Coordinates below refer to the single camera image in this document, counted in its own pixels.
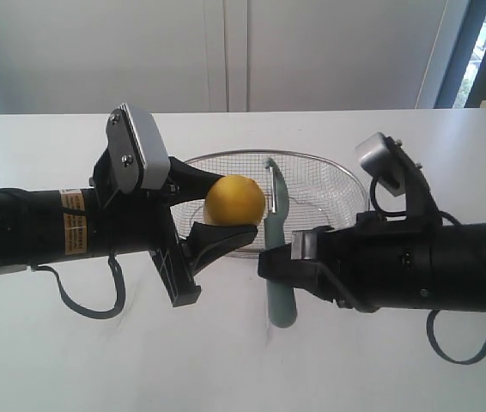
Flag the white cabinet doors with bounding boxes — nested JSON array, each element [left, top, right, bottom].
[[0, 1, 448, 113]]

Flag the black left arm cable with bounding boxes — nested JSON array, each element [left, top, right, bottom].
[[0, 148, 124, 319]]

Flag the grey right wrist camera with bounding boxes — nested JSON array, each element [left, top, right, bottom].
[[355, 132, 405, 197]]

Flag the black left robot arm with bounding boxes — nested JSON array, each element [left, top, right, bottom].
[[0, 153, 258, 319]]

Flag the oval wire mesh basket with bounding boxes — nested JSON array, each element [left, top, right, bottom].
[[186, 149, 370, 243]]

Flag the yellow lemon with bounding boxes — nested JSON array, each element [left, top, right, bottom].
[[204, 175, 266, 226]]

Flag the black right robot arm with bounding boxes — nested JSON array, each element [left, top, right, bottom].
[[258, 133, 486, 313]]

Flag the teal handled peeler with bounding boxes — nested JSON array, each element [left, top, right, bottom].
[[259, 158, 298, 329]]

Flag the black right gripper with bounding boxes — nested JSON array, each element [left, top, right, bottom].
[[258, 140, 444, 312]]

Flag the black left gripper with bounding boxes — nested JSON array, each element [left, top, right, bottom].
[[88, 151, 258, 307]]

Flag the window with dark frame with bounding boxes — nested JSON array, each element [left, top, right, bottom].
[[434, 1, 486, 109]]

